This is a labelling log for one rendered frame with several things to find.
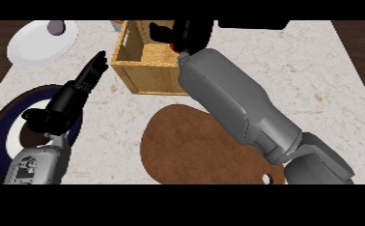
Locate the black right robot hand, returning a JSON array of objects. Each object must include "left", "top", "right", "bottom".
[{"left": 148, "top": 19, "right": 216, "bottom": 56}]

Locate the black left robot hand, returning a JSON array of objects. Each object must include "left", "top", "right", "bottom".
[{"left": 21, "top": 49, "right": 109, "bottom": 137}]

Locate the wicker basket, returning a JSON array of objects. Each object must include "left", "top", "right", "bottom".
[{"left": 109, "top": 19, "right": 203, "bottom": 97}]

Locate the brown wooden cutting board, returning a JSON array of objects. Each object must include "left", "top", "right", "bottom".
[{"left": 139, "top": 103, "right": 288, "bottom": 185}]

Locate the blue rimmed white plate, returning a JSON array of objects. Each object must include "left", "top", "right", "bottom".
[{"left": 0, "top": 84, "right": 86, "bottom": 182}]

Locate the black appliance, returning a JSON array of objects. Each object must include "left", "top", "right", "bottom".
[{"left": 217, "top": 19, "right": 291, "bottom": 31}]

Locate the brown round food item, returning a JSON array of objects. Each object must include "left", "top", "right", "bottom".
[{"left": 19, "top": 126, "right": 53, "bottom": 149}]

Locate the grey bowl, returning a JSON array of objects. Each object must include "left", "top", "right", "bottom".
[{"left": 109, "top": 19, "right": 127, "bottom": 33}]

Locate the purple grey vegetable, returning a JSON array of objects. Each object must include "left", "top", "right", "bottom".
[{"left": 46, "top": 19, "right": 67, "bottom": 38}]

